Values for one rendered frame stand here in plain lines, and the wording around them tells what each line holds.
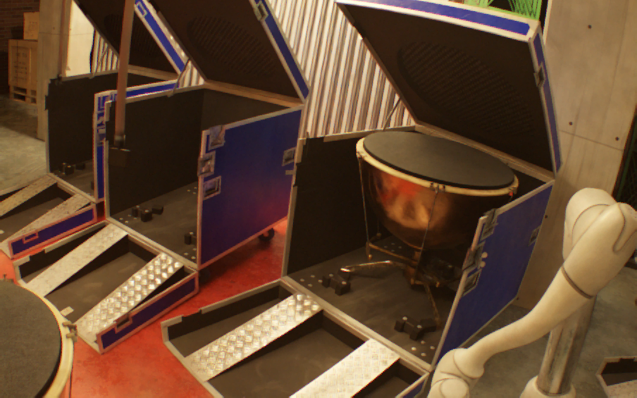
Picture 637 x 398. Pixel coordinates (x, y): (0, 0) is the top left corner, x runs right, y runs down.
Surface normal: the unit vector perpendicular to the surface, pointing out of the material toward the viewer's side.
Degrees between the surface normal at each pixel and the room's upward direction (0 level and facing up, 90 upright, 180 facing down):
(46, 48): 90
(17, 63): 90
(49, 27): 90
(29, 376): 0
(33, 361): 0
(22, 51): 90
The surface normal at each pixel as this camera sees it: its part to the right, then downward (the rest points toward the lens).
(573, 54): -0.39, 0.28
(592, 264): -0.58, 0.07
